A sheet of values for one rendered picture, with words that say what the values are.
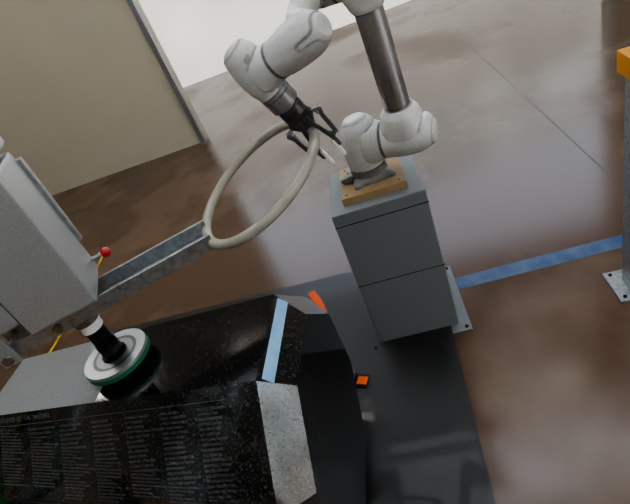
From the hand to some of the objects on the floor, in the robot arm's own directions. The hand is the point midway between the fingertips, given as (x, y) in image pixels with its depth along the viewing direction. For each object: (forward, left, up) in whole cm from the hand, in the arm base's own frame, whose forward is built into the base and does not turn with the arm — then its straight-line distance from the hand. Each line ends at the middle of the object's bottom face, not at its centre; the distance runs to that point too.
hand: (332, 151), depth 146 cm
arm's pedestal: (-52, +15, -124) cm, 135 cm away
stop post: (-14, +110, -124) cm, 166 cm away
